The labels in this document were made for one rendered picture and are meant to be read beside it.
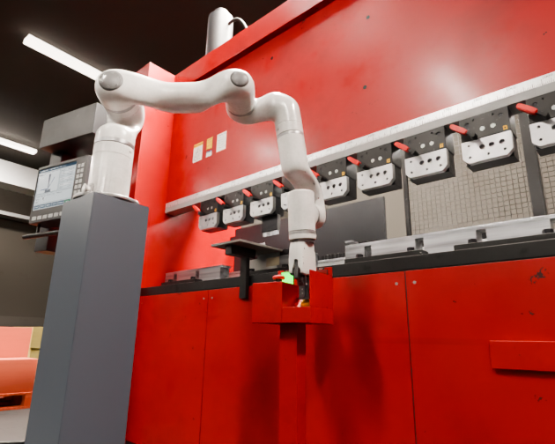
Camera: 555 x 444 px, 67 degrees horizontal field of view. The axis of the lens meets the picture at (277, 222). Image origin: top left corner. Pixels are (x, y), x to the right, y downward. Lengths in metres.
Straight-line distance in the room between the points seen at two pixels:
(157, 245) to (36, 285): 6.32
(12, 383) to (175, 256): 2.22
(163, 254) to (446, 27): 1.85
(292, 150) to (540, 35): 0.85
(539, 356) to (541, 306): 0.12
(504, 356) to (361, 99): 1.09
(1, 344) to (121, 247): 3.53
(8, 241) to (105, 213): 7.44
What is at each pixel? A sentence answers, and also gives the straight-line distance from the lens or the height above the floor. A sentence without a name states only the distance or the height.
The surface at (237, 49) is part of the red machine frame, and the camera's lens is 2.56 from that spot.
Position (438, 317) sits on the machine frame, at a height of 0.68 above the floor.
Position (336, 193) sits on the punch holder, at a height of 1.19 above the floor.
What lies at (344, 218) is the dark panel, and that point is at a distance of 2.34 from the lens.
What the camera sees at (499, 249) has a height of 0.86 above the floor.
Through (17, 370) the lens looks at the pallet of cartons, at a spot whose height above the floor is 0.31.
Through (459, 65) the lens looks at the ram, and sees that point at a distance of 1.68.
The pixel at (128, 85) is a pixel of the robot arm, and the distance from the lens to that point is 1.42.
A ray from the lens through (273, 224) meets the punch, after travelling 1.94.
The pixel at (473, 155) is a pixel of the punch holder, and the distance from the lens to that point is 1.51.
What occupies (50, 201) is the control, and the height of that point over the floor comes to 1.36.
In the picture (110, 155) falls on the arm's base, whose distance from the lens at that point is 1.36.
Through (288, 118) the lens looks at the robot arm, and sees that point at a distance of 1.38.
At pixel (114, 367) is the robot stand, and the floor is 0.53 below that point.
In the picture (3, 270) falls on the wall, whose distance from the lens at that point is 8.60.
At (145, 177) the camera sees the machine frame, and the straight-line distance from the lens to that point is 2.62.
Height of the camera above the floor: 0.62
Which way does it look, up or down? 16 degrees up
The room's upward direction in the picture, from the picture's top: 1 degrees clockwise
